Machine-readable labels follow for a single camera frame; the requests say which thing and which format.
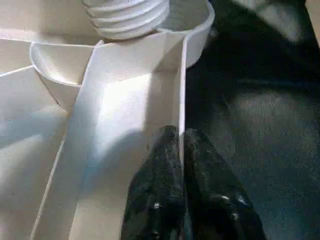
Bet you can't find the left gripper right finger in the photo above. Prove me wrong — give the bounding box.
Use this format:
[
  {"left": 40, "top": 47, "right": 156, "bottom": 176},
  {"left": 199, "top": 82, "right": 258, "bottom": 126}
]
[{"left": 183, "top": 128, "right": 266, "bottom": 240}]

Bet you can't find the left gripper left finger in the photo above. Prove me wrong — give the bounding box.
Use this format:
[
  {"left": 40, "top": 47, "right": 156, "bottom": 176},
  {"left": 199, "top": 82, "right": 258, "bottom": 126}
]
[{"left": 119, "top": 125, "right": 188, "bottom": 240}]

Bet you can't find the white plastic table top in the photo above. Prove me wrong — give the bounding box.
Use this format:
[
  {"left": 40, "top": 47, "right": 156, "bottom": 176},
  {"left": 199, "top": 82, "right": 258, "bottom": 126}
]
[{"left": 0, "top": 0, "right": 216, "bottom": 240}]

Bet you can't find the white plastic table leg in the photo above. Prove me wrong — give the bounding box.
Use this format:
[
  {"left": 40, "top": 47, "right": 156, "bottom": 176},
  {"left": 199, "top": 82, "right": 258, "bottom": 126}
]
[{"left": 83, "top": 0, "right": 171, "bottom": 41}]

